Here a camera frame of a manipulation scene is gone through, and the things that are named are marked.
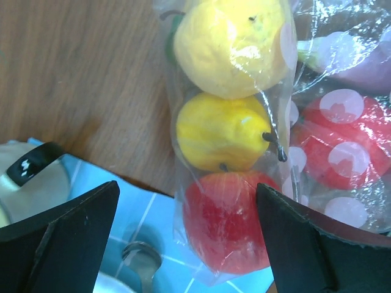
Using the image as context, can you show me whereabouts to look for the clear zip top bag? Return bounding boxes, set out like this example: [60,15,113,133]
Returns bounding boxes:
[152,1,390,276]

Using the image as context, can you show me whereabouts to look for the fake red apple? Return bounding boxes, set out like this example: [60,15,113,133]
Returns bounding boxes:
[183,172,280,275]
[291,89,390,190]

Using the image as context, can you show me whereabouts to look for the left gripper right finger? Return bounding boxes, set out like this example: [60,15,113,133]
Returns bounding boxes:
[256,184,390,293]

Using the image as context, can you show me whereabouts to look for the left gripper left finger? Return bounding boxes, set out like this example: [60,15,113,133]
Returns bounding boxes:
[1,181,119,292]

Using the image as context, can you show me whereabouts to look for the fake purple eggplant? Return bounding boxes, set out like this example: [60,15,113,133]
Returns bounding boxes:
[298,29,390,95]

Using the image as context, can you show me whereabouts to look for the fake yellow lemon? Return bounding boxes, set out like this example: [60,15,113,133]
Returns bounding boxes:
[175,92,271,172]

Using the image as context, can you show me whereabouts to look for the silver spoon on cloth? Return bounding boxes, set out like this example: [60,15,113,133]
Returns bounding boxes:
[122,241,163,293]

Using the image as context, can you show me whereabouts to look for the blue checkered cloth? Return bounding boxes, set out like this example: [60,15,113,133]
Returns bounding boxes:
[5,137,279,293]

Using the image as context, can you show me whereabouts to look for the white round plate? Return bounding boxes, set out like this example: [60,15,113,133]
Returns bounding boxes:
[92,272,136,293]

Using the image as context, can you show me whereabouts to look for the fake yellow pear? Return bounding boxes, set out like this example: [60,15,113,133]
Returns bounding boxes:
[174,1,292,99]

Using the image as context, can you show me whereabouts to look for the beige mug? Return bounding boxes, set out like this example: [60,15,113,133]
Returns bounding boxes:
[1,142,70,227]

